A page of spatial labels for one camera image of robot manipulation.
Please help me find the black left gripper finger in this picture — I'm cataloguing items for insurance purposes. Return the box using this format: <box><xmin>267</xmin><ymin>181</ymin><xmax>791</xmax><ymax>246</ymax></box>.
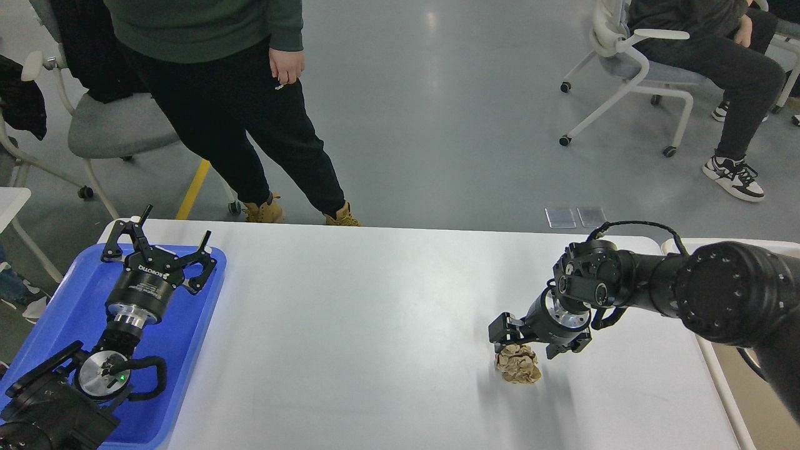
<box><xmin>169</xmin><ymin>231</ymin><xmax>218</xmax><ymax>294</ymax></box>
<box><xmin>101</xmin><ymin>204</ymin><xmax>154</xmax><ymax>267</ymax></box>

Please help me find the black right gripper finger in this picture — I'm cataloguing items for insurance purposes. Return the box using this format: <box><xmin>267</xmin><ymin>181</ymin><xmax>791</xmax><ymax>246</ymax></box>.
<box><xmin>546</xmin><ymin>331</ymin><xmax>592</xmax><ymax>361</ymax></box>
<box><xmin>488</xmin><ymin>312</ymin><xmax>532</xmax><ymax>346</ymax></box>

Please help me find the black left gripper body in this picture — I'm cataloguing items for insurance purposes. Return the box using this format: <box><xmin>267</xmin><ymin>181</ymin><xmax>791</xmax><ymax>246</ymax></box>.
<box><xmin>104</xmin><ymin>247</ymin><xmax>188</xmax><ymax>326</ymax></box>

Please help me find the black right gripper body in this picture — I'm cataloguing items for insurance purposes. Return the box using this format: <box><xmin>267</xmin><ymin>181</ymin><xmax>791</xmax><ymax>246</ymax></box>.
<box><xmin>522</xmin><ymin>289</ymin><xmax>591</xmax><ymax>345</ymax></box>

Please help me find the brown paper ball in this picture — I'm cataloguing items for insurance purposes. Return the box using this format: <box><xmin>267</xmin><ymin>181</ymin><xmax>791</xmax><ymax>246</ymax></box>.
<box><xmin>495</xmin><ymin>344</ymin><xmax>543</xmax><ymax>384</ymax></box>

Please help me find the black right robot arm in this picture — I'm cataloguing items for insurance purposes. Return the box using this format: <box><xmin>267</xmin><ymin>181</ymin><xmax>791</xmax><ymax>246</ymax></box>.
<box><xmin>488</xmin><ymin>222</ymin><xmax>799</xmax><ymax>419</ymax></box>

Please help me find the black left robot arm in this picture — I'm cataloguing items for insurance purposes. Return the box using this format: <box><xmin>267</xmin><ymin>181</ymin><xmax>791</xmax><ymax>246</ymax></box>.
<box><xmin>2</xmin><ymin>217</ymin><xmax>226</xmax><ymax>449</ymax></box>

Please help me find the blue plastic tray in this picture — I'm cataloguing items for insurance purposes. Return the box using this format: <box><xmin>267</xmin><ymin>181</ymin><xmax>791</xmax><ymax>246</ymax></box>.
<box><xmin>0</xmin><ymin>242</ymin><xmax>228</xmax><ymax>448</ymax></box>

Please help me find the grey white sneaker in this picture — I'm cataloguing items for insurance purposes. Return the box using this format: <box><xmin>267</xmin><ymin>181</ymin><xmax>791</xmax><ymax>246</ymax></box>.
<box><xmin>1</xmin><ymin>261</ymin><xmax>51</xmax><ymax>324</ymax></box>

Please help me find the metal floor plate left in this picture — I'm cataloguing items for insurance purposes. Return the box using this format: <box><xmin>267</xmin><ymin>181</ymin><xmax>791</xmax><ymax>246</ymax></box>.
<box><xmin>544</xmin><ymin>207</ymin><xmax>577</xmax><ymax>229</ymax></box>

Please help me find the metal floor plate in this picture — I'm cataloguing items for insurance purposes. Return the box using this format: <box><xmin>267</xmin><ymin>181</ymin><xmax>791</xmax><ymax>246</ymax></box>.
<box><xmin>544</xmin><ymin>207</ymin><xmax>577</xmax><ymax>229</ymax></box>
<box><xmin>576</xmin><ymin>207</ymin><xmax>608</xmax><ymax>229</ymax></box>

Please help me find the metal floor plate right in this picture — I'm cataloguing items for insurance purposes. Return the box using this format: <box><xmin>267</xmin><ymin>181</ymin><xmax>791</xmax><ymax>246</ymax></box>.
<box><xmin>576</xmin><ymin>207</ymin><xmax>608</xmax><ymax>229</ymax></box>

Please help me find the grey chair with jacket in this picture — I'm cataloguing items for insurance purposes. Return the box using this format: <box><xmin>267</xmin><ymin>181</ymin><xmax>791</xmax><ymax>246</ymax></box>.
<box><xmin>21</xmin><ymin>0</ymin><xmax>244</xmax><ymax>219</ymax></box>

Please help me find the black garment at left edge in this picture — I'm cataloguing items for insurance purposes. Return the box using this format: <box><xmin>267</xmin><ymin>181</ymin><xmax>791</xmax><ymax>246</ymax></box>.
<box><xmin>1</xmin><ymin>55</ymin><xmax>48</xmax><ymax>141</ymax></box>

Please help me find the standing person green sweater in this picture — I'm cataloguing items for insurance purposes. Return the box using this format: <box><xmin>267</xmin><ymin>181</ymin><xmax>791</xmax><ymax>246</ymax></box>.
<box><xmin>105</xmin><ymin>1</ymin><xmax>359</xmax><ymax>227</ymax></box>

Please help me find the beige plastic bin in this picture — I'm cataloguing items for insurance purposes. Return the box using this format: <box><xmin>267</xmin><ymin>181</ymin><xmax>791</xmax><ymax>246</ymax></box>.
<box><xmin>698</xmin><ymin>339</ymin><xmax>799</xmax><ymax>449</ymax></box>

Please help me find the black jacket on chair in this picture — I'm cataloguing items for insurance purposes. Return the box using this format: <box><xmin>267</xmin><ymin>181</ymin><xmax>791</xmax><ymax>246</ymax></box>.
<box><xmin>50</xmin><ymin>1</ymin><xmax>149</xmax><ymax>104</ymax></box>

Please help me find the white office chair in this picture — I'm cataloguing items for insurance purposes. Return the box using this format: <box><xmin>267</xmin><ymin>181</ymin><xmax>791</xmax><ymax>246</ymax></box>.
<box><xmin>558</xmin><ymin>1</ymin><xmax>706</xmax><ymax>158</ymax></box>

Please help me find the seated person in black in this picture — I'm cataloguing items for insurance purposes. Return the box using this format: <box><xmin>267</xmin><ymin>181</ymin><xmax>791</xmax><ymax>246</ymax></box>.
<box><xmin>628</xmin><ymin>1</ymin><xmax>786</xmax><ymax>202</ymax></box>

